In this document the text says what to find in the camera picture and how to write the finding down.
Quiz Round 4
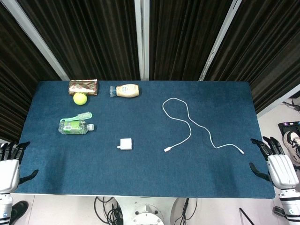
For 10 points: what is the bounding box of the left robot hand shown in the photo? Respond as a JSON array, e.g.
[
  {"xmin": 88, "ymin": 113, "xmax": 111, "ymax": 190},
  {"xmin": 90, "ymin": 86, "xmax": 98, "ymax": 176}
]
[{"xmin": 0, "ymin": 141, "xmax": 39, "ymax": 194}]

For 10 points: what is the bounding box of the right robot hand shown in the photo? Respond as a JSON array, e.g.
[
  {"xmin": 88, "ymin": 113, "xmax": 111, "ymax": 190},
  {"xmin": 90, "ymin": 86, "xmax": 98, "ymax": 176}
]
[{"xmin": 248, "ymin": 136, "xmax": 300, "ymax": 190}]

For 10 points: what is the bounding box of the white USB cable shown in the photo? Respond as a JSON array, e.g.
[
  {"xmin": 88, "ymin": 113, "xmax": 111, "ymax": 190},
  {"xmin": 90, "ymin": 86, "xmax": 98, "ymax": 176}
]
[{"xmin": 162, "ymin": 97, "xmax": 245, "ymax": 155}]

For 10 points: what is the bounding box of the white charger adapter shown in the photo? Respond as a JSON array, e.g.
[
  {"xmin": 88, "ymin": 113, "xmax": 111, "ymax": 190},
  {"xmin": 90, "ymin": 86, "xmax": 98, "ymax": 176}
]
[{"xmin": 117, "ymin": 138, "xmax": 133, "ymax": 150}]

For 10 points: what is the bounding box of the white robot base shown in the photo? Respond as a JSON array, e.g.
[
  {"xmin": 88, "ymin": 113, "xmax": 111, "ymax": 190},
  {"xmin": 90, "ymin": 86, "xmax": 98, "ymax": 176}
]
[{"xmin": 116, "ymin": 196, "xmax": 188, "ymax": 225}]

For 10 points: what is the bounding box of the white and black sneaker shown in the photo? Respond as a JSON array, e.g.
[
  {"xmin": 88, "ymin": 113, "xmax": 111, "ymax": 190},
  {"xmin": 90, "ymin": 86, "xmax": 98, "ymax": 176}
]
[{"xmin": 283, "ymin": 131, "xmax": 300, "ymax": 164}]

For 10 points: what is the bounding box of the clear green-label water bottle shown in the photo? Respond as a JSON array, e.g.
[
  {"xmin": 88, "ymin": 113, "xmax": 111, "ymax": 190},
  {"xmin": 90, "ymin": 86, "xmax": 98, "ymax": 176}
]
[{"xmin": 58, "ymin": 120, "xmax": 95, "ymax": 135}]

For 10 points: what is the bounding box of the yellow tennis ball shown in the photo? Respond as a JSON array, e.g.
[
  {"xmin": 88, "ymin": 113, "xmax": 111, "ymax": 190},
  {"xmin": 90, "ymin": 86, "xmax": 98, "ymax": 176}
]
[{"xmin": 73, "ymin": 92, "xmax": 88, "ymax": 105}]

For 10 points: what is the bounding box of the brown foil snack package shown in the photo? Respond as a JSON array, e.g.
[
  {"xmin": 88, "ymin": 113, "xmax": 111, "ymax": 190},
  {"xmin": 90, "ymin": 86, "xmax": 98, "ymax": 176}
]
[{"xmin": 68, "ymin": 79, "xmax": 98, "ymax": 97}]

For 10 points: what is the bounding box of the blue felt table mat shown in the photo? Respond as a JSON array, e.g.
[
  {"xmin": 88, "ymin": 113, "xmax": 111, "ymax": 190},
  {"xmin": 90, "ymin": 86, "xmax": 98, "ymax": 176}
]
[{"xmin": 14, "ymin": 80, "xmax": 276, "ymax": 199}]

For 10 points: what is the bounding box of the mayonnaise squeeze bottle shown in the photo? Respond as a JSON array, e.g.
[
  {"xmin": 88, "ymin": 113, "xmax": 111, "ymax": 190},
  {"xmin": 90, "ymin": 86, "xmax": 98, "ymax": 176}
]
[{"xmin": 109, "ymin": 83, "xmax": 140, "ymax": 98}]

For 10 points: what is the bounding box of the black pleated curtain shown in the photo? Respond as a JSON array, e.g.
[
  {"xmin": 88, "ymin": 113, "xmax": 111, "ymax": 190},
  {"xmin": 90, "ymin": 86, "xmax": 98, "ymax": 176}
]
[{"xmin": 0, "ymin": 0, "xmax": 300, "ymax": 141}]

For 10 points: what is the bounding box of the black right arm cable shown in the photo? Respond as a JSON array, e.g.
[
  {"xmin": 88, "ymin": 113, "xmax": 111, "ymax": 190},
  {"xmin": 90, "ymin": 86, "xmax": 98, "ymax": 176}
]
[{"xmin": 272, "ymin": 205, "xmax": 286, "ymax": 218}]

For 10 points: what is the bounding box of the white metal frame post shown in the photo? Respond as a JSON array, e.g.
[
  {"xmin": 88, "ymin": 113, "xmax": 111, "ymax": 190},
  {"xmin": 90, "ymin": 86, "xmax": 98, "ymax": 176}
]
[
  {"xmin": 198, "ymin": 0, "xmax": 244, "ymax": 82},
  {"xmin": 1, "ymin": 0, "xmax": 70, "ymax": 81},
  {"xmin": 256, "ymin": 90, "xmax": 300, "ymax": 118},
  {"xmin": 134, "ymin": 0, "xmax": 150, "ymax": 81}
]

